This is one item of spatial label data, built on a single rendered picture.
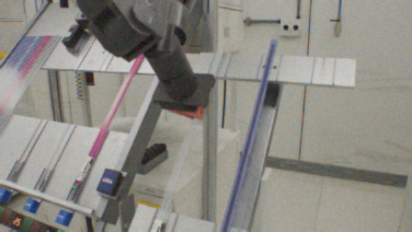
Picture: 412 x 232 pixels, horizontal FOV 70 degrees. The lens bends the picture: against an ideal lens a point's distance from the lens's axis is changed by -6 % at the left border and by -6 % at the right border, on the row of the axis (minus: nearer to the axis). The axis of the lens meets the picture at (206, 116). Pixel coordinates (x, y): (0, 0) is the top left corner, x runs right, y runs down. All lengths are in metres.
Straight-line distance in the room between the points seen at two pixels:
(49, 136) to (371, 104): 2.08
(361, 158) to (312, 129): 0.43
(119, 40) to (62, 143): 0.47
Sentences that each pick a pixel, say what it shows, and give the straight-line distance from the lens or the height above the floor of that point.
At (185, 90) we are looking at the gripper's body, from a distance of 0.52.
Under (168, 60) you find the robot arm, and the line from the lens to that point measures 0.47.
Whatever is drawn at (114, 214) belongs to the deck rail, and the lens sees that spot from 0.73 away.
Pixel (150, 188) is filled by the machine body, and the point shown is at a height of 0.61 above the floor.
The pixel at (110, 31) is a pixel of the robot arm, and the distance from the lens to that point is 0.45.
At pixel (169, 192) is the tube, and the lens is 0.56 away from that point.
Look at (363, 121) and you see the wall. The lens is 2.48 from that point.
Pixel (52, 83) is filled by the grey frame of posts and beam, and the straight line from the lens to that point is 1.48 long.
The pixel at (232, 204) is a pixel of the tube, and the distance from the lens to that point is 0.52.
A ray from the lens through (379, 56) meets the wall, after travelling 2.41.
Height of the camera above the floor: 1.09
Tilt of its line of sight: 15 degrees down
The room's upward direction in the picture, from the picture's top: straight up
